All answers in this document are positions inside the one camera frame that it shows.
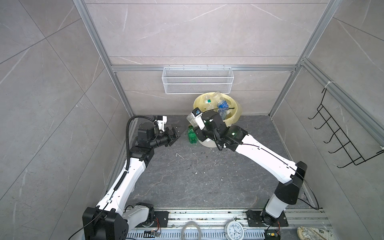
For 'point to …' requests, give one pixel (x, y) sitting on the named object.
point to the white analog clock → (234, 230)
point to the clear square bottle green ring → (208, 104)
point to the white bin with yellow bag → (233, 114)
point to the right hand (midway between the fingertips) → (198, 124)
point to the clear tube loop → (190, 223)
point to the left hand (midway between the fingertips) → (184, 128)
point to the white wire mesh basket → (197, 80)
